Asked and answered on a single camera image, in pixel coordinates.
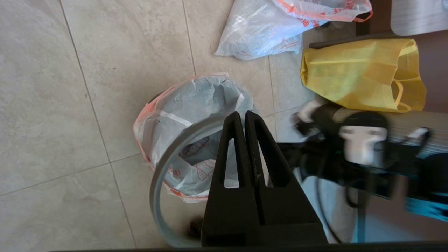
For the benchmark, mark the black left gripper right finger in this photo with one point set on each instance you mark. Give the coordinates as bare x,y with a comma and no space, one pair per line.
287,210

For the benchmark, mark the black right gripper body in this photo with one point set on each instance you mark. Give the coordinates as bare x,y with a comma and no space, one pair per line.
315,157

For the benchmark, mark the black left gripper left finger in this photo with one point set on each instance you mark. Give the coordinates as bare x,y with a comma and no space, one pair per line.
231,210

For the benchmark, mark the white red-print bag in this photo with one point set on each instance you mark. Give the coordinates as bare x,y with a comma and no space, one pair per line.
196,101

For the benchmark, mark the white plastic bag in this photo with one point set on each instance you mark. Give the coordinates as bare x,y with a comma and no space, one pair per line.
262,28

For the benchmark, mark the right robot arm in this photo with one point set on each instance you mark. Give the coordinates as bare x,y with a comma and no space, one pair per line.
430,175

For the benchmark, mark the yellow fabric tote bag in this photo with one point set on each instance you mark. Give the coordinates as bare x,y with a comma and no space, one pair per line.
357,73

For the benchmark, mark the beige wood-grain table top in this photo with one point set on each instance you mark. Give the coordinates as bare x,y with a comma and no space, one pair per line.
420,17

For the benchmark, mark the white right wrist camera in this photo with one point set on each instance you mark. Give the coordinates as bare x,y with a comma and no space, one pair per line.
364,143

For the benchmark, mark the black metal table frame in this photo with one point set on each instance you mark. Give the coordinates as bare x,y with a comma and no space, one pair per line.
350,40

